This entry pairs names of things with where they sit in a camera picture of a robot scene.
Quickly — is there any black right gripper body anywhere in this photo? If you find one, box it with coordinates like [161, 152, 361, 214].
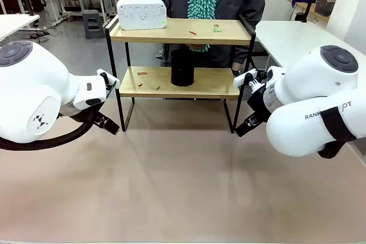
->
[246, 82, 272, 126]

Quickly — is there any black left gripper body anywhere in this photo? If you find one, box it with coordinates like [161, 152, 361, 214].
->
[61, 101, 103, 125]

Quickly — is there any black cylindrical cup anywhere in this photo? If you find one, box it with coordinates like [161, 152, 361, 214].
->
[170, 49, 196, 87]

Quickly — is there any white sound machine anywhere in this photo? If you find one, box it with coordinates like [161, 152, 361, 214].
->
[116, 0, 168, 31]

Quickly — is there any large white table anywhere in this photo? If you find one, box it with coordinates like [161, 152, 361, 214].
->
[254, 20, 347, 70]

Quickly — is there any grey step stool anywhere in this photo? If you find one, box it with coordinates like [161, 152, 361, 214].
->
[82, 9, 106, 40]

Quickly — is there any wooden background table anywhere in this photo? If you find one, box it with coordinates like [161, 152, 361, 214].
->
[285, 0, 331, 25]

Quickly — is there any white side table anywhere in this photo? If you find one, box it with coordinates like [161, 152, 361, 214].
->
[0, 14, 40, 42]

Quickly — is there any black backpack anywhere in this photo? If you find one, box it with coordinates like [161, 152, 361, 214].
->
[28, 0, 47, 13]

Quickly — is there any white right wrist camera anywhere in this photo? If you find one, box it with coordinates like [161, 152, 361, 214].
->
[233, 68, 258, 87]

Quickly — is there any black left arm cable sleeve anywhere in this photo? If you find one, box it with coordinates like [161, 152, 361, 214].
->
[0, 112, 97, 151]

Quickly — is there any black arm cable sleeve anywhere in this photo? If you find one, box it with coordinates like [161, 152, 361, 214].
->
[0, 112, 97, 151]
[317, 139, 346, 159]

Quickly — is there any black strap on right arm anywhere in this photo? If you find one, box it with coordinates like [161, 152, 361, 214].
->
[319, 106, 357, 143]

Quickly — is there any black right arm cable sleeve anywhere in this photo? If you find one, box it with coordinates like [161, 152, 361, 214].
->
[317, 139, 346, 159]

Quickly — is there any wooden shelf black metal frame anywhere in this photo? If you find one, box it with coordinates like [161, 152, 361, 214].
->
[104, 11, 257, 134]

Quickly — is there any grey wire basket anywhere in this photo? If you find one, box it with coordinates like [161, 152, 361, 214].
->
[315, 0, 336, 17]

